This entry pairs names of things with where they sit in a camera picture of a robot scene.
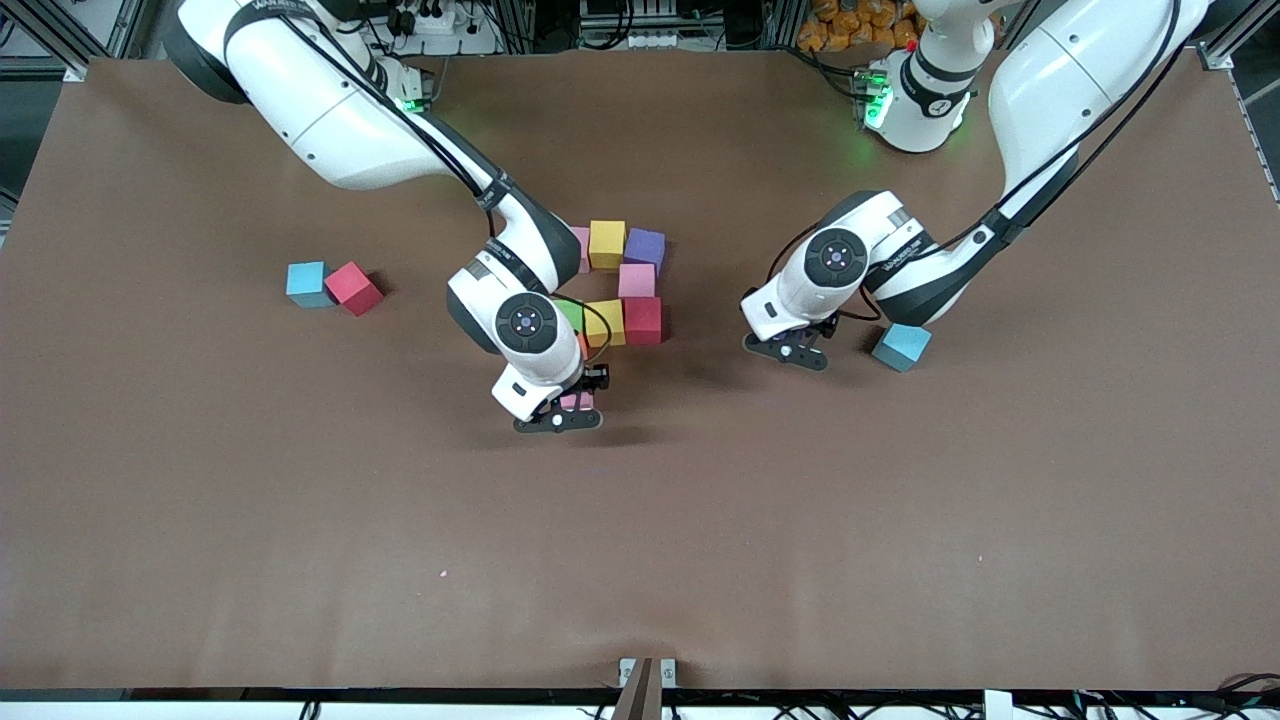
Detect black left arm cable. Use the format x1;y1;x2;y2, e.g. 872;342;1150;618
765;0;1186;323

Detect purple foam cube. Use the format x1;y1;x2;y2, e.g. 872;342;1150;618
624;228;667;279

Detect white power strip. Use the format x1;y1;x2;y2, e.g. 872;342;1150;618
385;0;471;36

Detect yellow foam cube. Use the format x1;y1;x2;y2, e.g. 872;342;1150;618
588;220;627;270
584;299;627;349

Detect silver equipment rack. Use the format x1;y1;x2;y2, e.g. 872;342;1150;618
578;0;701;51

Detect metal table edge bracket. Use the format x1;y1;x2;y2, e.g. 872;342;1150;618
618;657;678;720

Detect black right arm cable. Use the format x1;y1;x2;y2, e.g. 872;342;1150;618
270;0;613;363

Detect blue foam cube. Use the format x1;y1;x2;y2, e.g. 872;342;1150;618
872;316;933;373
286;261;332;310

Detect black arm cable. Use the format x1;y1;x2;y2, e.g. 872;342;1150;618
270;0;613;363
765;0;1186;323

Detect bag of orange fruit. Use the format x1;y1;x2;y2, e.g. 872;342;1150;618
797;0;916;53

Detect aluminium frame profile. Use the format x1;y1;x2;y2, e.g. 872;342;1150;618
0;0;151;83
1198;0;1280;73

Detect red foam cube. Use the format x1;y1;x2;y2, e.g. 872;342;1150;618
324;260;385;318
623;297;663;345

